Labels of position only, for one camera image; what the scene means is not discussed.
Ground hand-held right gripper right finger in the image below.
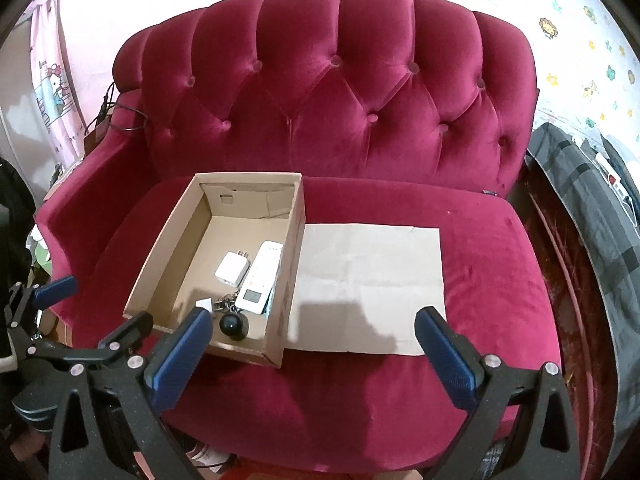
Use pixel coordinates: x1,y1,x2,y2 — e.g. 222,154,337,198
414,305,583,480

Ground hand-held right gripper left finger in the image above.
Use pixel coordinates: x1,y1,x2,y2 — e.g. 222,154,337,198
47,306,213,480

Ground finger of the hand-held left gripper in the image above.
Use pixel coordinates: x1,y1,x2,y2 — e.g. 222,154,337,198
5,275,78,341
99,310,154,354

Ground bunch of metal keys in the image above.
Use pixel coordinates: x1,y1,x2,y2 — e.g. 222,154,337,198
212,292,246,316

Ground cardboard box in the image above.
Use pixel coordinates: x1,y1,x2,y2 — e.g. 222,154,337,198
123,172,307,370

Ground white charger plug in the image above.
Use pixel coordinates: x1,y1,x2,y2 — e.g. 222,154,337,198
215,249,251,286

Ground white remote with display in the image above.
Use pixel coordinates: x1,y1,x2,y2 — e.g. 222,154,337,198
235,241,283,315

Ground green white packet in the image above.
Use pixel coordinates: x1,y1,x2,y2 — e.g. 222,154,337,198
27,225,53,271

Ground black bag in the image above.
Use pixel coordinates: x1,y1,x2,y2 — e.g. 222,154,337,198
0,157,33,281

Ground white printed packet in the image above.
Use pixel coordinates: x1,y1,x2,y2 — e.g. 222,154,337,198
187,440,236,471

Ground flat cardboard sheet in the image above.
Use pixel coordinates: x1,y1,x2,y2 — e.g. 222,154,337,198
285,223,447,357

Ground brown tag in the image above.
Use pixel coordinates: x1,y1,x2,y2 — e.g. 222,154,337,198
82,120,113,153

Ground grey striped blanket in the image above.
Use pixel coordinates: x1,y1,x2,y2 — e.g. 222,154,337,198
525,122,640,433

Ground pink cartoon curtain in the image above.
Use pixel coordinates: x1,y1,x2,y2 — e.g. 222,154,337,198
27,0,86,161

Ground white power strip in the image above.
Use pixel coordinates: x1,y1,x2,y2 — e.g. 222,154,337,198
592,152,636,211

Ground dark blue garment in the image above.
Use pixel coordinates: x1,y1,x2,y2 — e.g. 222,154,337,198
602,135,640,196

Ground red tufted velvet sofa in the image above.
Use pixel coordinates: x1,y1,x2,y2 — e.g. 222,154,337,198
34,0,563,473

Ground black cable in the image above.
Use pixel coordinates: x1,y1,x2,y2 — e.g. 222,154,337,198
90,82,151,136

